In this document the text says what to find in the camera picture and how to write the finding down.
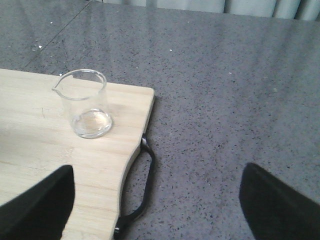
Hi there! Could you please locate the black cutting board handle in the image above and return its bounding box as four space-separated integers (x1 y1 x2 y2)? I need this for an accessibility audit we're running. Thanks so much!
112 133 156 240

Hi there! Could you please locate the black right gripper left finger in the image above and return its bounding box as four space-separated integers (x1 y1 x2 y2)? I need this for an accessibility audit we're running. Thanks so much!
0 165 75 240

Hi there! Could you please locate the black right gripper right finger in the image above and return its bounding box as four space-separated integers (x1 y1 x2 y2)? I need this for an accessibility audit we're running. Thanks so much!
239 162 320 240

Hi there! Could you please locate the grey curtain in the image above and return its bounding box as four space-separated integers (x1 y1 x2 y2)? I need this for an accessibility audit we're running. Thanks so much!
102 0 320 21

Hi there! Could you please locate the small clear glass beaker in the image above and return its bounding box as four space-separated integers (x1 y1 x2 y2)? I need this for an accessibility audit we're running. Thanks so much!
52 69 113 139

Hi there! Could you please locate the wooden cutting board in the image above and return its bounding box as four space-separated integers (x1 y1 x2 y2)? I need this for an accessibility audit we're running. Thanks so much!
0 69 155 240

